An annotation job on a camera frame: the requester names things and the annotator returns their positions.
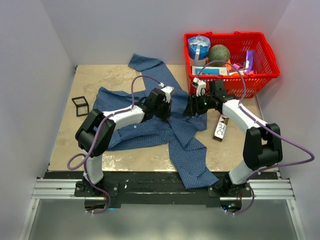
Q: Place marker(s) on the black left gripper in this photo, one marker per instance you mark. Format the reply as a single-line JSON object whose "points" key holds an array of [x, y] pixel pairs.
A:
{"points": [[167, 113]]}

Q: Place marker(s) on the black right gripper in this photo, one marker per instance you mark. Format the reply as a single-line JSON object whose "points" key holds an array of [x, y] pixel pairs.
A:
{"points": [[193, 107]]}

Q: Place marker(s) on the blue plaid shirt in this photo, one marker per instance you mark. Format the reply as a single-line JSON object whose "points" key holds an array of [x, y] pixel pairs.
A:
{"points": [[187, 154]]}

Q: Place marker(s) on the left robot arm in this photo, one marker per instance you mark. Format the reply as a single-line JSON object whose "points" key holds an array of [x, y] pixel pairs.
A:
{"points": [[95, 133]]}

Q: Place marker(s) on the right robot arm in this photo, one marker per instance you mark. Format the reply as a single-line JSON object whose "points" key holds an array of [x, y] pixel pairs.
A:
{"points": [[261, 148]]}

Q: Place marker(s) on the blue white razor box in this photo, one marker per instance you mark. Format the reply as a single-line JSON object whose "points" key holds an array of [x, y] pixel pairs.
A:
{"points": [[209, 70]]}

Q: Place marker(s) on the white chocolate bar box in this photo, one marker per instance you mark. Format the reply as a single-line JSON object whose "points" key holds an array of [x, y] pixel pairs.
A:
{"points": [[220, 129]]}

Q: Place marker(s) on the red plastic basket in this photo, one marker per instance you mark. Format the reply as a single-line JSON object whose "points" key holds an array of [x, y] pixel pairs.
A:
{"points": [[265, 66]]}

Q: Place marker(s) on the orange package in basket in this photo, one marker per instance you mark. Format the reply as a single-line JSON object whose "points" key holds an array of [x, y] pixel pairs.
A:
{"points": [[228, 65]]}

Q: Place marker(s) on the pink small package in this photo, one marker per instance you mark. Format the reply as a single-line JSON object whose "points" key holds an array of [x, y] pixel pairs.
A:
{"points": [[236, 67]]}

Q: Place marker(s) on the green round melon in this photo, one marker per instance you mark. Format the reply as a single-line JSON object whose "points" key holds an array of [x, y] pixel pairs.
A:
{"points": [[220, 54]]}

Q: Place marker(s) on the blue white wrapped roll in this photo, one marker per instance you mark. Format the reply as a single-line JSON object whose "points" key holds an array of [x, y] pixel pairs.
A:
{"points": [[198, 50]]}

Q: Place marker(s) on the purple snack package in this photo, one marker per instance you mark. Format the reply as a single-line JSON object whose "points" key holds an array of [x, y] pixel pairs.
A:
{"points": [[249, 62]]}

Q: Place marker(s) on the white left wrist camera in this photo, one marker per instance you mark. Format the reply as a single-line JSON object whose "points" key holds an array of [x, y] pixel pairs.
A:
{"points": [[168, 91]]}

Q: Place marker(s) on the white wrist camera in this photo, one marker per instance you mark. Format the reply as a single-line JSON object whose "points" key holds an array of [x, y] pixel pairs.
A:
{"points": [[168, 91], [200, 87]]}

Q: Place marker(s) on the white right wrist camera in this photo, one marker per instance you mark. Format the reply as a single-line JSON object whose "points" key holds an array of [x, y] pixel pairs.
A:
{"points": [[200, 87]]}

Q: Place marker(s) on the black wire frame stand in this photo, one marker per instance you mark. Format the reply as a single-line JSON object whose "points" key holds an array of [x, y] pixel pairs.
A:
{"points": [[81, 105]]}

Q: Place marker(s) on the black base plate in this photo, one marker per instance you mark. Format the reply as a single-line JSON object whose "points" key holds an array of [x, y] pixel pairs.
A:
{"points": [[148, 188]]}

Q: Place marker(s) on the aluminium frame rail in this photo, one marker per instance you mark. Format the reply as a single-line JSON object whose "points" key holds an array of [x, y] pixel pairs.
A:
{"points": [[267, 186]]}

